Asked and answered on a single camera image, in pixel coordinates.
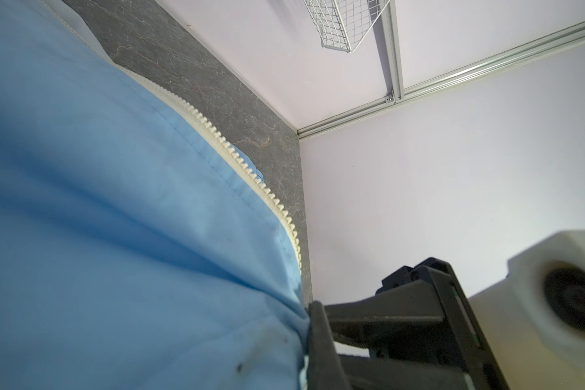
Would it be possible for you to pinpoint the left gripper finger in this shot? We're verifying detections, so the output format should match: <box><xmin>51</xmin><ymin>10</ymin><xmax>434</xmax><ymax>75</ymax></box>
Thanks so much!
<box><xmin>306</xmin><ymin>302</ymin><xmax>351</xmax><ymax>390</ymax></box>

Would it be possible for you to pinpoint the light blue zip jacket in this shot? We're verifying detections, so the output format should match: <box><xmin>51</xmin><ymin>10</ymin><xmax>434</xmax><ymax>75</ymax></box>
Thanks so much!
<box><xmin>0</xmin><ymin>1</ymin><xmax>310</xmax><ymax>389</ymax></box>

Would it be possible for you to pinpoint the long white wire basket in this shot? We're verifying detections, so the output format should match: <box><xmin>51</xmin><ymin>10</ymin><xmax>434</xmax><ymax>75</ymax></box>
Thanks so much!
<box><xmin>304</xmin><ymin>0</ymin><xmax>391</xmax><ymax>53</ymax></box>

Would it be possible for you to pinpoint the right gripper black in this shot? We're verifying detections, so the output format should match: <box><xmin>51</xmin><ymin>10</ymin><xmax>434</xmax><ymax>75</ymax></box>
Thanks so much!
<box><xmin>325</xmin><ymin>258</ymin><xmax>509</xmax><ymax>390</ymax></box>

